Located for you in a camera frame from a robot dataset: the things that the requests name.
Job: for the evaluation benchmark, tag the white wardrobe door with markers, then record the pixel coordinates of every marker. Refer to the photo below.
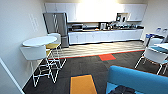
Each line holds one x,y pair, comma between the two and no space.
5,83

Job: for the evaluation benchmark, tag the white kitchen counter cabinets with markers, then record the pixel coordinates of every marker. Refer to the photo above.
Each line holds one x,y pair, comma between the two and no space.
100,36

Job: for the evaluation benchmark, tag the grey microwave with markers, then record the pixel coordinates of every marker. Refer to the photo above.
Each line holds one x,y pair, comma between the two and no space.
77,27

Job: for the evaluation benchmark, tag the yellow seat bar stool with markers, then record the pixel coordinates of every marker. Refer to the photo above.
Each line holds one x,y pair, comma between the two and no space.
53,45

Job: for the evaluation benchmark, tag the white bar stool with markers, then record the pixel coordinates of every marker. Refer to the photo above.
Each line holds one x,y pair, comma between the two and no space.
55,36
33,53

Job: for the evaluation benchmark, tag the steel refrigerator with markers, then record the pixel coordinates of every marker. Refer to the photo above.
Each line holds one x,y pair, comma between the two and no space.
55,28

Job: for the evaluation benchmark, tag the white round high table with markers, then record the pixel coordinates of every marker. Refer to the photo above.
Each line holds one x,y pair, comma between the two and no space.
38,41

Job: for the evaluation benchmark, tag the white upper kitchen cabinets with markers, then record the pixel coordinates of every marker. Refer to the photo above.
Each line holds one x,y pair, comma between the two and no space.
56,7

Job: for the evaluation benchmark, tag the blue sofa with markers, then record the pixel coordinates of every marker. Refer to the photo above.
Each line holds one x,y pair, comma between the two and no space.
140,80

